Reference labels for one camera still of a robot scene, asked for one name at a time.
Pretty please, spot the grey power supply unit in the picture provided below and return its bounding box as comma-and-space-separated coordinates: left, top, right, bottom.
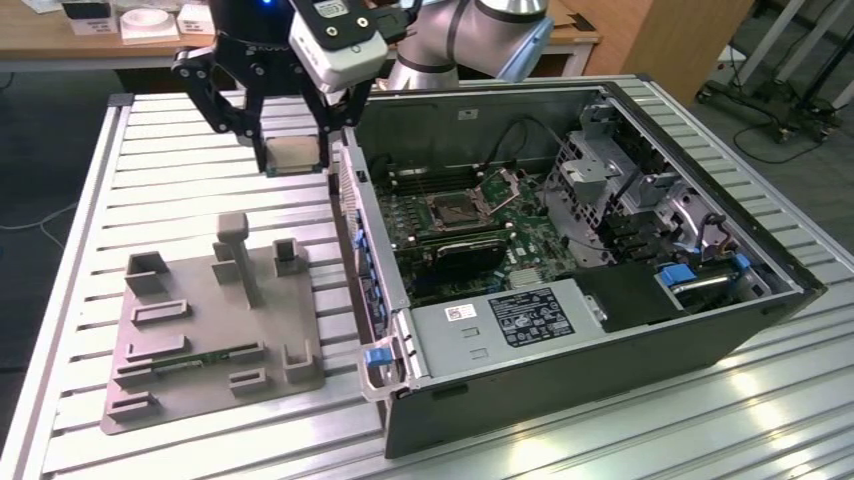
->
410, 278, 613, 377

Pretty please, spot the brown wooden cabinet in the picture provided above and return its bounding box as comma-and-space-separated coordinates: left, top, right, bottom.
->
584, 0, 760, 94

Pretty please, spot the wooden desk white frame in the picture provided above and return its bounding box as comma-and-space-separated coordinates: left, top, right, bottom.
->
230, 14, 602, 91
0, 0, 235, 64

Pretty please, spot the CPU socket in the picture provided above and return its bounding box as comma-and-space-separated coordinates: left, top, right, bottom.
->
426, 192, 497, 227

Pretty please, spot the black camera mounting bracket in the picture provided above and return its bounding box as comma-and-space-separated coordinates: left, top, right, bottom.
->
291, 0, 380, 50

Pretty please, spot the hard disk in blue carrier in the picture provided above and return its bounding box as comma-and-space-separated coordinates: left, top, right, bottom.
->
656, 252, 760, 312

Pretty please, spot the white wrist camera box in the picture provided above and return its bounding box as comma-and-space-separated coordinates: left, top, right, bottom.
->
289, 19, 390, 95

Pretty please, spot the black wire in case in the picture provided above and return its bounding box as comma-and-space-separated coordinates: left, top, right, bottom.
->
484, 115, 564, 166

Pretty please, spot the white box black label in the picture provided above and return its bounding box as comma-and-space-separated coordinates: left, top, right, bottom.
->
63, 0, 114, 37

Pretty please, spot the metal socket cover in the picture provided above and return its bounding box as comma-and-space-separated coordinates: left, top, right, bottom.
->
474, 167, 529, 215

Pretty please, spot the grey metal drive cage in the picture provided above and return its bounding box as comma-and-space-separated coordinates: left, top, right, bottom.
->
541, 94, 713, 264

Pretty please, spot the green motherboard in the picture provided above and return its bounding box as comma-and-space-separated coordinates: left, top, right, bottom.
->
372, 162, 582, 309

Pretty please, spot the black plastic cover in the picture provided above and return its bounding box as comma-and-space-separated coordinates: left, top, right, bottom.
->
572, 260, 689, 335

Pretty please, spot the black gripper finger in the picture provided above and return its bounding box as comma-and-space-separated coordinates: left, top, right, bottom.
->
312, 83, 374, 175
171, 47, 269, 175

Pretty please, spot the green RAM stick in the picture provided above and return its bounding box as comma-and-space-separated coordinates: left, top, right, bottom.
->
151, 351, 233, 374

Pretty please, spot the silver CPU green edge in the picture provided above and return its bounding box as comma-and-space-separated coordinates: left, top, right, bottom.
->
265, 135, 322, 177

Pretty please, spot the black graphics card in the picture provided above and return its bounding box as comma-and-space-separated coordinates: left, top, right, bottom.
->
413, 239, 510, 296

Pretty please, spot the small silver chipset heatsink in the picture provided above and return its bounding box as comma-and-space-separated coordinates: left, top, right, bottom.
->
512, 268, 560, 290

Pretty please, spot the black RAM slot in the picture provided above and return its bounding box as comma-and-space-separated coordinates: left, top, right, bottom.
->
408, 222, 508, 235
402, 238, 512, 251
410, 232, 510, 245
409, 227, 509, 240
389, 171, 482, 183
392, 182, 485, 194
390, 177, 484, 189

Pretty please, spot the black open PC case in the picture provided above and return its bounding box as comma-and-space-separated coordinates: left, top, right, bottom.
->
320, 82, 829, 460

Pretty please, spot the black wire bundle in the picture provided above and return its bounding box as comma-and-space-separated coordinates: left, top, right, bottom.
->
690, 212, 740, 261

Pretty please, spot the grey parts rack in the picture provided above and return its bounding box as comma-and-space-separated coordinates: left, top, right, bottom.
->
98, 212, 329, 437

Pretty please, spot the white round holder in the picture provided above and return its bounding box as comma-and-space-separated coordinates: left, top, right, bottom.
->
119, 8, 181, 46

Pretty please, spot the black wheeled equipment stand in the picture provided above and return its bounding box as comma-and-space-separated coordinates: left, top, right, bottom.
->
693, 0, 854, 146

